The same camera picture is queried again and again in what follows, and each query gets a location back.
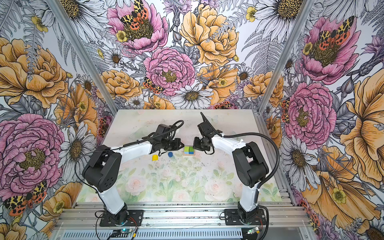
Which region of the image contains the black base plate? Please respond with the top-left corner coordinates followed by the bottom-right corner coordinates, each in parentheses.
top-left (224, 208), bottom-right (267, 226)
top-left (100, 210), bottom-right (144, 227)

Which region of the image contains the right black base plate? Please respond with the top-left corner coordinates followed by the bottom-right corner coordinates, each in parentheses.
top-left (224, 208), bottom-right (267, 226)

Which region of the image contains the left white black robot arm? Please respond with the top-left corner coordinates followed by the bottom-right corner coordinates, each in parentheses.
top-left (82, 120), bottom-right (185, 226)

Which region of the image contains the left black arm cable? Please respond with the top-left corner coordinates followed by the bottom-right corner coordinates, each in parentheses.
top-left (73, 119), bottom-right (185, 240)

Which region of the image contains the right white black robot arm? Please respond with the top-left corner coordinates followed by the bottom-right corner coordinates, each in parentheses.
top-left (193, 113), bottom-right (269, 225)

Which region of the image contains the left green circuit board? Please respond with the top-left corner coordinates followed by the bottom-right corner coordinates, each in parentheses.
top-left (111, 229), bottom-right (137, 239)

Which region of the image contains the right green circuit board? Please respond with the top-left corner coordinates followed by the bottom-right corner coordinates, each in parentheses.
top-left (247, 227), bottom-right (260, 235)

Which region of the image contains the white vented cable duct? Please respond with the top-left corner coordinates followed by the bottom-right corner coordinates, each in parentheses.
top-left (57, 228), bottom-right (243, 240)

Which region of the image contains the right black corrugated cable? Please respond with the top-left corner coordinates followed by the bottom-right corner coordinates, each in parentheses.
top-left (200, 112), bottom-right (280, 240)

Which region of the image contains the green circuit board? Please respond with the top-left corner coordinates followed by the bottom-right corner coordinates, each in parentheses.
top-left (247, 227), bottom-right (260, 235)
top-left (111, 229), bottom-right (137, 239)

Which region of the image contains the aluminium mounting rail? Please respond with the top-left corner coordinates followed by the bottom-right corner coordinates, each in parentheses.
top-left (56, 202), bottom-right (310, 229)

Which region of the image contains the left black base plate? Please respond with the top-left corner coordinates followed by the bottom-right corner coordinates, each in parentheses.
top-left (100, 210), bottom-right (144, 227)

